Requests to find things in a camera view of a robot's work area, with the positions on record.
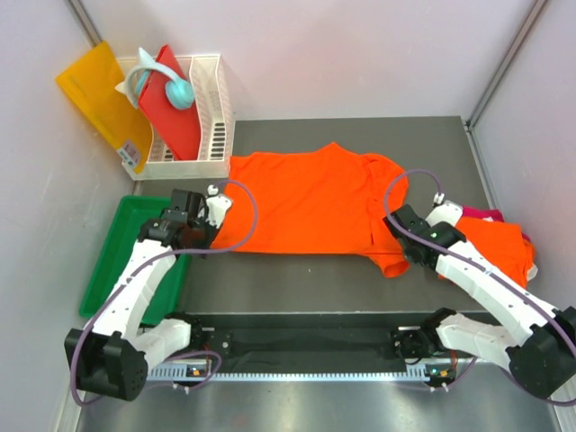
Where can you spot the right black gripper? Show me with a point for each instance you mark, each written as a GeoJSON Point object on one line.
{"type": "Point", "coordinates": [428, 223]}

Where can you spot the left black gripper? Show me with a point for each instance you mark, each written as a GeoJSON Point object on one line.
{"type": "Point", "coordinates": [202, 217]}

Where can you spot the orange t shirt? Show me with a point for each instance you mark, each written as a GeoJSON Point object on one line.
{"type": "Point", "coordinates": [329, 201]}
{"type": "Point", "coordinates": [503, 244]}

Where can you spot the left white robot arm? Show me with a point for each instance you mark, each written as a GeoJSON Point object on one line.
{"type": "Point", "coordinates": [109, 356]}

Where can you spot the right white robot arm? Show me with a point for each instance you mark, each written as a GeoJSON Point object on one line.
{"type": "Point", "coordinates": [532, 340]}

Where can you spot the green plastic tray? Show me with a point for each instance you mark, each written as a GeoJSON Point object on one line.
{"type": "Point", "coordinates": [131, 213]}

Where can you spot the red folder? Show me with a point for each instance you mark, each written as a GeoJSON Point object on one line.
{"type": "Point", "coordinates": [180, 130]}

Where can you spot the folded orange t shirt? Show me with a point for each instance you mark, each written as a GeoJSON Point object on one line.
{"type": "Point", "coordinates": [503, 244]}

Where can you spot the white file organizer basket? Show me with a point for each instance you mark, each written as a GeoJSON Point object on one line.
{"type": "Point", "coordinates": [207, 73]}

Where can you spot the teal cat ear headphones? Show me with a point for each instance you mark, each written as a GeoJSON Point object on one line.
{"type": "Point", "coordinates": [178, 90]}

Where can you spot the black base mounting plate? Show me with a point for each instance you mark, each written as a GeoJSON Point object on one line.
{"type": "Point", "coordinates": [311, 343]}

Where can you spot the yellow folder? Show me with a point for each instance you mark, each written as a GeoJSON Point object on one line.
{"type": "Point", "coordinates": [90, 84]}

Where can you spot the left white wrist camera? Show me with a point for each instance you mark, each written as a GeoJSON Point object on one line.
{"type": "Point", "coordinates": [218, 204]}

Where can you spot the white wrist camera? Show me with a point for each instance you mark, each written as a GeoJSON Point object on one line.
{"type": "Point", "coordinates": [444, 211]}
{"type": "Point", "coordinates": [218, 204]}

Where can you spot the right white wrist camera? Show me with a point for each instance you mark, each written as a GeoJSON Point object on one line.
{"type": "Point", "coordinates": [444, 211]}

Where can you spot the white slotted cable duct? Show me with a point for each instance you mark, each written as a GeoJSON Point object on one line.
{"type": "Point", "coordinates": [195, 372]}

